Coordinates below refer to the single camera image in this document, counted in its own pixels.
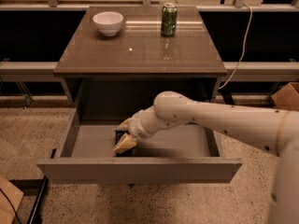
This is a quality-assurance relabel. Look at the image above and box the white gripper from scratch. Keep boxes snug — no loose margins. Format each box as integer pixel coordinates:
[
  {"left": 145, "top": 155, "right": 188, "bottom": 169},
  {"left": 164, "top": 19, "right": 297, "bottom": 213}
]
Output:
[{"left": 113, "top": 109, "right": 156, "bottom": 154}]

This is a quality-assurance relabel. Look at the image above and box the dark blue snack bar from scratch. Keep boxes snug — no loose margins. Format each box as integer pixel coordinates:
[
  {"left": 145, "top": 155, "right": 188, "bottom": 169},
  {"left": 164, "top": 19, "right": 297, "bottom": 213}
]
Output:
[{"left": 114, "top": 131, "right": 133, "bottom": 157}]

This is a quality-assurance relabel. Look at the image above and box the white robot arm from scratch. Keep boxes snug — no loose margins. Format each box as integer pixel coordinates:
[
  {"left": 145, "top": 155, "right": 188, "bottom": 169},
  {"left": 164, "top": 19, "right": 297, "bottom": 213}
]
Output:
[{"left": 114, "top": 91, "right": 299, "bottom": 224}]

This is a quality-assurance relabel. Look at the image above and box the grey cabinet with counter top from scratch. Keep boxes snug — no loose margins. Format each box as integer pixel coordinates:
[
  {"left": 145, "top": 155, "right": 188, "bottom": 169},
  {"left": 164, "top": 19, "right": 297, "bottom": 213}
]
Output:
[{"left": 53, "top": 6, "right": 228, "bottom": 105}]

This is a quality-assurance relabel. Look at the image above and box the grey open drawer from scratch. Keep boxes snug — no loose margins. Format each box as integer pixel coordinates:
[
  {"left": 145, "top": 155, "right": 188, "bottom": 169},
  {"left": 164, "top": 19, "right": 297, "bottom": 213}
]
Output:
[{"left": 36, "top": 79, "right": 243, "bottom": 185}]

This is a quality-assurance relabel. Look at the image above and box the white ceramic bowl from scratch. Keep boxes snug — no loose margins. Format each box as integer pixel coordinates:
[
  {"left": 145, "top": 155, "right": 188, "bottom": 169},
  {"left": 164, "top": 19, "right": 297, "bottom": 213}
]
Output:
[{"left": 93, "top": 11, "right": 123, "bottom": 36}]

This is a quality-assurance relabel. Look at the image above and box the green soda can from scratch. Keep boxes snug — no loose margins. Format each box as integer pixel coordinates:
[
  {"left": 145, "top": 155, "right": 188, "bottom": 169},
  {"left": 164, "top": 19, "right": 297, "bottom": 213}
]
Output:
[{"left": 161, "top": 3, "right": 178, "bottom": 36}]

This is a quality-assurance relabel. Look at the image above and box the cardboard sheet bottom left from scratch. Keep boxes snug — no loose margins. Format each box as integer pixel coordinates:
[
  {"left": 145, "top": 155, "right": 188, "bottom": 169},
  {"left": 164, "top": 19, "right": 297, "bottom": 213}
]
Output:
[{"left": 0, "top": 175, "right": 23, "bottom": 224}]

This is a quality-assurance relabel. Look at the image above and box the cardboard box right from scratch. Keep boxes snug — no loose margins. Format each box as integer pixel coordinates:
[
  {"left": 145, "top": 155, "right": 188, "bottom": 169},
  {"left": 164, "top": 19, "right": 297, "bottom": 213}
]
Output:
[{"left": 271, "top": 82, "right": 299, "bottom": 111}]

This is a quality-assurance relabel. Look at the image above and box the black metal floor frame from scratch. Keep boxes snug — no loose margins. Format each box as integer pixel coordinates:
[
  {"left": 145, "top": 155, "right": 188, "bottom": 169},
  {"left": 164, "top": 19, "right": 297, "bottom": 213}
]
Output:
[{"left": 10, "top": 175, "right": 50, "bottom": 224}]

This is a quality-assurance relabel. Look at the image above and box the long grey rail shelf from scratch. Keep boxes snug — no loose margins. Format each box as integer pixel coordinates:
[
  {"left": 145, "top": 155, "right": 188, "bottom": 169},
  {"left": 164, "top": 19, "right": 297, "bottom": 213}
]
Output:
[{"left": 0, "top": 62, "right": 299, "bottom": 82}]

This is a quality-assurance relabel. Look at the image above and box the black cable bottom left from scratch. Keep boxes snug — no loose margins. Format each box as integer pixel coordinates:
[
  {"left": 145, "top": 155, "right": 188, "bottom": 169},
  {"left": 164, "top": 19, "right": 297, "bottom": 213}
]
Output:
[{"left": 0, "top": 188, "right": 23, "bottom": 224}]

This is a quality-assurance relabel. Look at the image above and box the white power cable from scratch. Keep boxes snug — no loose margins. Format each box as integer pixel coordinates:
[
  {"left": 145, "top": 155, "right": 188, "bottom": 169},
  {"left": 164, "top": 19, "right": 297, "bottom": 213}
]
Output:
[{"left": 218, "top": 4, "right": 254, "bottom": 91}]

